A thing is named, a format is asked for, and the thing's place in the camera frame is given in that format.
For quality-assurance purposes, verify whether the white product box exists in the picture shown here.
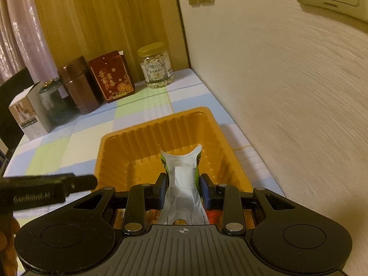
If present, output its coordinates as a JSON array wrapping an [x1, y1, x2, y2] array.
[[8, 82, 53, 141]]

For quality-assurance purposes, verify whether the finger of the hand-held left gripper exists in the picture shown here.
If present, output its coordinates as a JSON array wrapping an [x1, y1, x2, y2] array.
[[59, 173, 99, 199]]

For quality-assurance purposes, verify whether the brown metal canister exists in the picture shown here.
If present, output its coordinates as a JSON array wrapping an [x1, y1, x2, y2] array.
[[57, 56, 102, 115]]

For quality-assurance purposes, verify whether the green glass jar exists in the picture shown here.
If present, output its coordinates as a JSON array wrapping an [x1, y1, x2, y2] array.
[[38, 79, 77, 126]]

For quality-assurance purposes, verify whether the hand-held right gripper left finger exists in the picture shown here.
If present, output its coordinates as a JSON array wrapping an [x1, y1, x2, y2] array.
[[62, 173, 169, 236]]

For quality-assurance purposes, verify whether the orange plastic tray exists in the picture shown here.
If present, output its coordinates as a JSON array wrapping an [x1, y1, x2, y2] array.
[[93, 107, 254, 230]]

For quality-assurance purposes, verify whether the clear plastic nut jar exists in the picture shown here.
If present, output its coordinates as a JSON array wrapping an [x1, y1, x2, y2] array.
[[137, 42, 175, 89]]

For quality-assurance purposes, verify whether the yellow curtain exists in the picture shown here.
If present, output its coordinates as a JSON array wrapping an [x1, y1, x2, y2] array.
[[30, 0, 190, 73]]

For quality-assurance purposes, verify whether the pink curtain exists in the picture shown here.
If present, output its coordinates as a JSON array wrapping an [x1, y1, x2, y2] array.
[[0, 0, 60, 84]]

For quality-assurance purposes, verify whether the black monitor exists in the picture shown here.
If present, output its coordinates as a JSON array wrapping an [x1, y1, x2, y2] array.
[[0, 67, 34, 162]]

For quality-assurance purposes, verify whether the checked tablecloth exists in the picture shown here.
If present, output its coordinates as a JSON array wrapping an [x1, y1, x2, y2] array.
[[2, 68, 286, 227]]

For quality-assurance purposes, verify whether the green white snack packet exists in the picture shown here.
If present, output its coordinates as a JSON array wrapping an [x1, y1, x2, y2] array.
[[159, 145, 209, 225]]

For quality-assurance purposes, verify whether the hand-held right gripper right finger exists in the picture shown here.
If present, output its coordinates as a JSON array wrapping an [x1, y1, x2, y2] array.
[[200, 174, 305, 235]]

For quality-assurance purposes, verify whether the person's left hand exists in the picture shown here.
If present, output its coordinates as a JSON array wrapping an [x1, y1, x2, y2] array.
[[0, 216, 21, 276]]

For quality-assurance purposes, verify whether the red tin box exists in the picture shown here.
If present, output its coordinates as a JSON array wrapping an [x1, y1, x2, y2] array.
[[88, 50, 136, 104]]

